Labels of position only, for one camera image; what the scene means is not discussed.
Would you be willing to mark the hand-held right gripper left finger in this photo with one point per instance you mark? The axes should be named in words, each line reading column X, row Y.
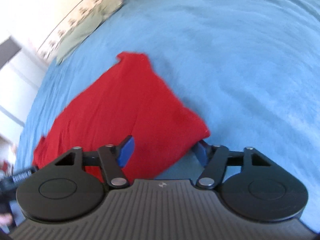
column 126, row 153

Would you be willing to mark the green pillow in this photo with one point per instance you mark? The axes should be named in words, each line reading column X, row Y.
column 80, row 33

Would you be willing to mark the white and grey wardrobe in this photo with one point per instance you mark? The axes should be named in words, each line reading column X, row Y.
column 17, row 80

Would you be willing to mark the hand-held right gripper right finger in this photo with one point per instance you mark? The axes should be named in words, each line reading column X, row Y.
column 202, row 152

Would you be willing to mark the red knit sweater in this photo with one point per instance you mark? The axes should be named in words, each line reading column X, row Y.
column 120, row 105

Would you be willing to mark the cream quilted headboard cover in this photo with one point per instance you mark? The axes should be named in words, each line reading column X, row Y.
column 82, row 5

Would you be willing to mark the bed with blue sheet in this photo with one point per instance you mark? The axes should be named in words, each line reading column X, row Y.
column 225, row 55

